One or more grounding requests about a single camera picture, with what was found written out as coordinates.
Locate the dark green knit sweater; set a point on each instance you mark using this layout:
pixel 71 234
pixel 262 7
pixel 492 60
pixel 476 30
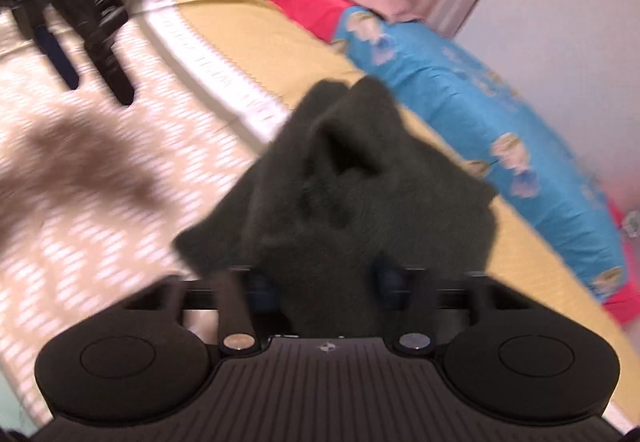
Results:
pixel 350 182

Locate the beige and yellow patterned bedsheet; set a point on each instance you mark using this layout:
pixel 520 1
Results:
pixel 150 162

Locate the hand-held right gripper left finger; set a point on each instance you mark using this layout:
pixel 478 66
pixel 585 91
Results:
pixel 262 292

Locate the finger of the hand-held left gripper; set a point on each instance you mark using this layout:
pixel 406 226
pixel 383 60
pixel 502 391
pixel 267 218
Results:
pixel 112 67
pixel 57 55

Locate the blue floral pillow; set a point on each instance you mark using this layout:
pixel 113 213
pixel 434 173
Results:
pixel 450 87

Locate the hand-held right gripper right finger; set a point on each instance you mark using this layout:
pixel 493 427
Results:
pixel 387 284

